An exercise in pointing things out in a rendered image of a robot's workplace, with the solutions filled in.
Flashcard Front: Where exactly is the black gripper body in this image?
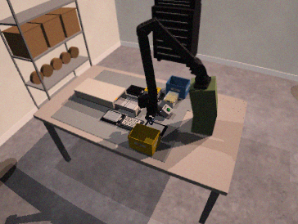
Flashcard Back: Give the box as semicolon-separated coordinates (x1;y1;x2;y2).
145;104;162;120

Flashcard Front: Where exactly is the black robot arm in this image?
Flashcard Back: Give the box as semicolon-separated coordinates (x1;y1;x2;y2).
136;17;211;113

